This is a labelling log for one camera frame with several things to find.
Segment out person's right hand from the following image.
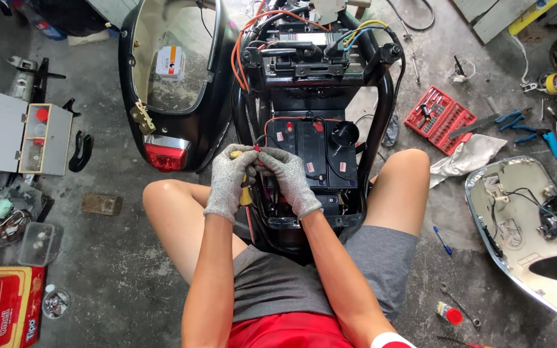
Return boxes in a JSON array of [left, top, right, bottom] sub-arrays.
[[253, 147, 323, 220]]

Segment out person's left hand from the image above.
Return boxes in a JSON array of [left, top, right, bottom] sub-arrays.
[[203, 143, 260, 225]]

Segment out yellow handled screwdriver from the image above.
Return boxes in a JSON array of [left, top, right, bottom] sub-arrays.
[[230, 150, 253, 207]]

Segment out black round cap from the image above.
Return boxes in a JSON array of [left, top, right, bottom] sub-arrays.
[[331, 120, 360, 148]]

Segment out person's left leg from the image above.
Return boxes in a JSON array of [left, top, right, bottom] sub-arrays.
[[142, 179, 249, 286]]

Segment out person's leg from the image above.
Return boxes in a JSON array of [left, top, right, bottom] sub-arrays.
[[142, 179, 249, 286], [362, 148, 431, 238]]

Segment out black scooter rear body panel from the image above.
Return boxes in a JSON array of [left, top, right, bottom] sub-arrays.
[[118, 0, 240, 174]]

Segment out white orange small box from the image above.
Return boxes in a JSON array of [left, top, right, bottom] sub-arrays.
[[155, 45, 186, 82]]

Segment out person's grey shorts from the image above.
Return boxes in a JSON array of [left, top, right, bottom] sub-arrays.
[[231, 225, 419, 324]]

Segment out person's right leg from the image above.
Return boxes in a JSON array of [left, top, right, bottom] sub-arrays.
[[362, 148, 431, 238]]

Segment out rusty metal plate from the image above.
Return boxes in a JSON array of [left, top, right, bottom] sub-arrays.
[[81, 193, 123, 217]]

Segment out person's red shirt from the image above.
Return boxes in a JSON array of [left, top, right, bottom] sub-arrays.
[[228, 312, 417, 348]]

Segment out red screwdriver bit set case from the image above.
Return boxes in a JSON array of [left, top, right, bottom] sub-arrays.
[[404, 85, 478, 157]]

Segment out blue pen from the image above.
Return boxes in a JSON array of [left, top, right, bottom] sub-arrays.
[[433, 226, 453, 256]]

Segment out white rag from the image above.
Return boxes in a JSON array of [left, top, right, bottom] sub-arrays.
[[429, 133, 508, 189]]

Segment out grey metal file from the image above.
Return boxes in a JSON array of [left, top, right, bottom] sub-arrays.
[[448, 112, 502, 140]]

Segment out clear plastic cup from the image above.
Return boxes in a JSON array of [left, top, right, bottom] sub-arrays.
[[448, 55, 476, 84]]

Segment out grey cabinet with drawers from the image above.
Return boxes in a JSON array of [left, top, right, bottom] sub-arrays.
[[0, 92, 74, 176]]

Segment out clear plastic container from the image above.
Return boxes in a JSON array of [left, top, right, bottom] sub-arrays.
[[17, 222, 63, 267]]

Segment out grey metal scooter part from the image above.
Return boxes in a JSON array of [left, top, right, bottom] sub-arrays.
[[6, 55, 66, 103]]

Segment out round lid with screws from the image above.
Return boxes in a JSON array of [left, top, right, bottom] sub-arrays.
[[42, 288, 72, 320]]

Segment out red capped small bottle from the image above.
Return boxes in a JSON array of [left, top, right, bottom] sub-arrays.
[[436, 302, 464, 326]]

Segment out silver wrench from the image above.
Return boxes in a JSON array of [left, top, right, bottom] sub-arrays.
[[439, 283, 481, 328]]

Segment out heap of scooter parts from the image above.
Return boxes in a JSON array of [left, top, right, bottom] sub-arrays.
[[0, 147, 56, 248]]

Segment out cream scooter body panel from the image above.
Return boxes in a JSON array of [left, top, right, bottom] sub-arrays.
[[464, 156, 557, 333]]

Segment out red biscuit tin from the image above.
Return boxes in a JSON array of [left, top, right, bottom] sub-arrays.
[[0, 265, 47, 348]]

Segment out black scooter frame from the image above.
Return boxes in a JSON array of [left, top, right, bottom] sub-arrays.
[[230, 0, 407, 252]]

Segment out orange wire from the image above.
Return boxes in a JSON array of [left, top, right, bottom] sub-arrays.
[[230, 0, 330, 92]]

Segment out black curved bracket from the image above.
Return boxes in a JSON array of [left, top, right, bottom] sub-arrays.
[[68, 130, 94, 173]]

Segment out black cable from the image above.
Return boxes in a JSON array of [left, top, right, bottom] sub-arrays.
[[386, 0, 436, 33]]

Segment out blue handled pliers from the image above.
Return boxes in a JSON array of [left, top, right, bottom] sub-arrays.
[[513, 127, 557, 160], [494, 108, 533, 132]]

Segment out red handled screwdriver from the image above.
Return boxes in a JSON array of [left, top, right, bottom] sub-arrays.
[[435, 335, 494, 348]]

